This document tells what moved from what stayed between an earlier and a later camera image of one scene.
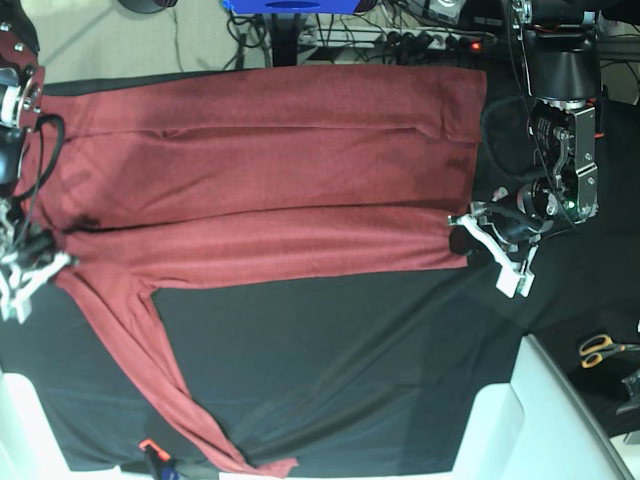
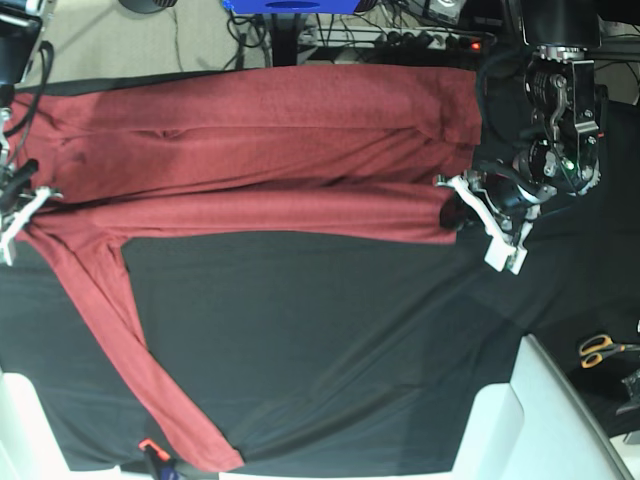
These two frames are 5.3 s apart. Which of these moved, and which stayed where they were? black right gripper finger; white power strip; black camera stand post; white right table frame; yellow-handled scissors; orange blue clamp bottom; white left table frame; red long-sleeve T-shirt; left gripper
Moved: red long-sleeve T-shirt; left gripper; black right gripper finger
Stayed: orange blue clamp bottom; white right table frame; white left table frame; black camera stand post; white power strip; yellow-handled scissors
